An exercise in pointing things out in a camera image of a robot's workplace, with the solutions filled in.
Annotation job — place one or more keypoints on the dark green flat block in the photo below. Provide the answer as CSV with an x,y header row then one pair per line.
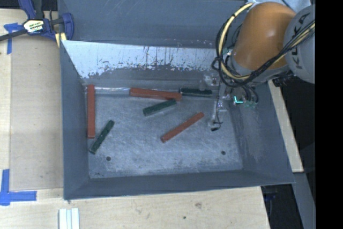
x,y
101,136
195,92
159,107

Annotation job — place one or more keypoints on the red-brown flat block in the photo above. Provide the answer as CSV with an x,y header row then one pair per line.
x,y
91,112
154,94
182,127

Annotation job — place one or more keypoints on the grey metal bin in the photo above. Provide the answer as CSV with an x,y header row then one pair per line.
x,y
150,150

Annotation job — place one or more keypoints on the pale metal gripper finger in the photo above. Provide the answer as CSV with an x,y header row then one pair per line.
x,y
222,111
214,115

